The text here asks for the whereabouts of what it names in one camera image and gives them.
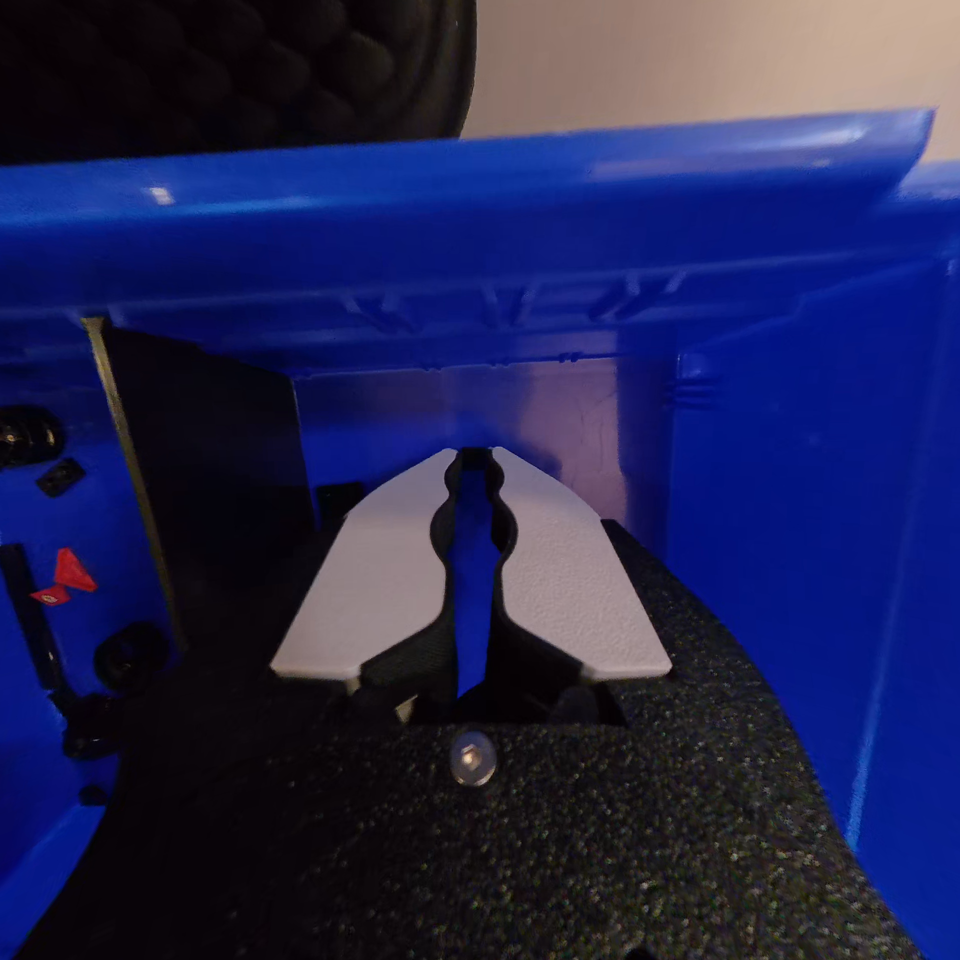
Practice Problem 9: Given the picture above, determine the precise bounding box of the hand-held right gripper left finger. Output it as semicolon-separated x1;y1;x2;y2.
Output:
270;447;456;696

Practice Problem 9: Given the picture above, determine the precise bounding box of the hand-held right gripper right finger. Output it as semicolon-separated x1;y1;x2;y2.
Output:
491;447;673;684

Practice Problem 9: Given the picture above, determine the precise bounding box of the blue plastic storage bin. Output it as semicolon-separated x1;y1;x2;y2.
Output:
0;108;960;960

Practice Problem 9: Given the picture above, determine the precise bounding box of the black toy wheel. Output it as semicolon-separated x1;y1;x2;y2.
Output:
0;405;66;468
93;621;171;696
62;693;123;760

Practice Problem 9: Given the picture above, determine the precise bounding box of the red sloped toy brick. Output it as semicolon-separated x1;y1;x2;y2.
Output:
54;546;99;594

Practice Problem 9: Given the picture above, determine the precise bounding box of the long black toy bar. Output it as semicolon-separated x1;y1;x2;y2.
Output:
0;543;67;695

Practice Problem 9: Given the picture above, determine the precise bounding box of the black padded chair back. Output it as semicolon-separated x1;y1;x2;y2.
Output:
0;0;479;168

